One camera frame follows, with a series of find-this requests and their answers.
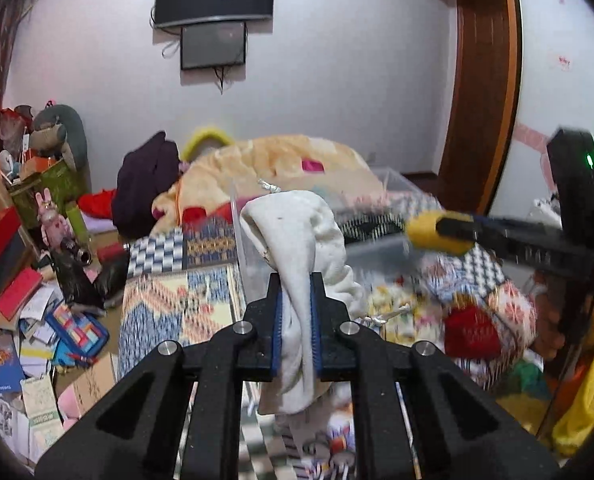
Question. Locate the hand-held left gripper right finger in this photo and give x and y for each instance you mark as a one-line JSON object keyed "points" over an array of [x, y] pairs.
{"points": [[317, 332]]}

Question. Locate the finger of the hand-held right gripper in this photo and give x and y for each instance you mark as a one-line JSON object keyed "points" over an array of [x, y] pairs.
{"points": [[522, 245]]}

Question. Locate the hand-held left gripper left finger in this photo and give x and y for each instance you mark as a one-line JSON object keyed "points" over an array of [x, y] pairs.
{"points": [[276, 332]]}

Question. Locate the white fleece cloth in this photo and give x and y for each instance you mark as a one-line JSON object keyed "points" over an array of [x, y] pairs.
{"points": [[302, 240]]}

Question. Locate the clear plastic storage box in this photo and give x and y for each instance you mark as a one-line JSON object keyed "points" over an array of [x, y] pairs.
{"points": [[377, 255]]}

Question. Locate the yellow soft toy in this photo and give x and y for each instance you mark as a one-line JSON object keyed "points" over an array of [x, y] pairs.
{"points": [[422, 232]]}

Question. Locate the red knitted cloth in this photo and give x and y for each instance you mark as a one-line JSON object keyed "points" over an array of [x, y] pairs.
{"points": [[472, 332]]}

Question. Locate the patterned patchwork quilt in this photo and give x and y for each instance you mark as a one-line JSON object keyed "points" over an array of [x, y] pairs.
{"points": [[177, 305]]}

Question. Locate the green cloth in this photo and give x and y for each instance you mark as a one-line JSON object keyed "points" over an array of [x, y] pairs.
{"points": [[527, 377]]}

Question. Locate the beige fleece blanket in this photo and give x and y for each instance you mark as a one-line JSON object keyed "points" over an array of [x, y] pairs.
{"points": [[277, 165]]}

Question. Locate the yellow garment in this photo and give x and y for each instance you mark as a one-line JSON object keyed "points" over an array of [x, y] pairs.
{"points": [[584, 410]]}

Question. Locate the brown cardboard box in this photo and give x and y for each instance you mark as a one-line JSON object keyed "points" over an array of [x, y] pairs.
{"points": [[92, 385]]}

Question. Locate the dark purple garment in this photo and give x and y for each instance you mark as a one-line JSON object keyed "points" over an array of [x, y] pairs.
{"points": [[144, 185]]}

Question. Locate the black plush toy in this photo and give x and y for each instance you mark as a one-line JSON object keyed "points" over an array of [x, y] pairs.
{"points": [[84, 280]]}

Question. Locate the colourful pencil case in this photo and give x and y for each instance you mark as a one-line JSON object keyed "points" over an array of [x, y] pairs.
{"points": [[77, 335]]}

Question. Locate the pink rabbit plush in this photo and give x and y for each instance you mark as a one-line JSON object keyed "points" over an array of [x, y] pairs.
{"points": [[52, 220]]}

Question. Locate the red book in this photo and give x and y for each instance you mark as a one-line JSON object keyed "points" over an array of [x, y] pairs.
{"points": [[19, 292]]}

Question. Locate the green cardboard box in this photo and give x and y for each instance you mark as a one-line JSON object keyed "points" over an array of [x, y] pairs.
{"points": [[57, 185]]}

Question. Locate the blue book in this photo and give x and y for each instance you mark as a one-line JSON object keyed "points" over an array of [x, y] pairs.
{"points": [[2, 365]]}

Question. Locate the grey plush toy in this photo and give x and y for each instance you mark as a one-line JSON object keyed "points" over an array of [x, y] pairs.
{"points": [[69, 127]]}

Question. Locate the wooden door frame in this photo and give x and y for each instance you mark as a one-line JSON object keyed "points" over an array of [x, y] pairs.
{"points": [[482, 75]]}

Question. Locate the small wall-mounted screen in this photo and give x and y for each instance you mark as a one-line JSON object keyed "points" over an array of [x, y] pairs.
{"points": [[213, 45]]}

